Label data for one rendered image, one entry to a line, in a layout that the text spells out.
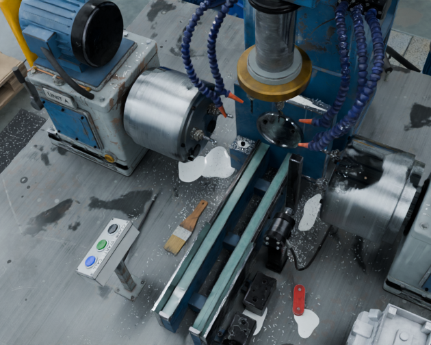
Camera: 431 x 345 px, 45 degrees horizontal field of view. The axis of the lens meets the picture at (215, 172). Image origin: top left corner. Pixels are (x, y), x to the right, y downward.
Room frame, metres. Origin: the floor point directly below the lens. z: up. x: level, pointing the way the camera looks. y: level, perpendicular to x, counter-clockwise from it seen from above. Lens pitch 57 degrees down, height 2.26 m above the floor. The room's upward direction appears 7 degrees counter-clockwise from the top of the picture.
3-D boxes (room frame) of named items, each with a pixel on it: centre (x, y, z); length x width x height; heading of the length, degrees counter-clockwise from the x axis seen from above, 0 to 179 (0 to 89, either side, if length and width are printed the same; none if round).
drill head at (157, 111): (1.06, 0.14, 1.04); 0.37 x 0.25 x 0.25; 56
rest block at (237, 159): (0.98, -0.10, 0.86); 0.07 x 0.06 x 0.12; 56
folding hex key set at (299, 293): (0.49, -0.19, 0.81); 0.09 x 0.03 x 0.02; 166
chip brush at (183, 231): (0.77, 0.11, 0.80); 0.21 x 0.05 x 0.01; 142
